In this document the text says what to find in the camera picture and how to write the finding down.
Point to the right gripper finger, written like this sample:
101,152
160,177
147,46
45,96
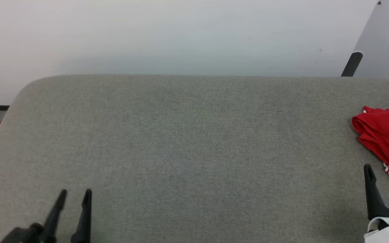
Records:
373,199

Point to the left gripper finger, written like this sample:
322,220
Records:
84,219
54,216

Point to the red white sports garment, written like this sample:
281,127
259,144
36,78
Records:
388,135

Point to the light grey door panel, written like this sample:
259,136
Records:
388,33

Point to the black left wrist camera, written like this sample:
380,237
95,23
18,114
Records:
24,234

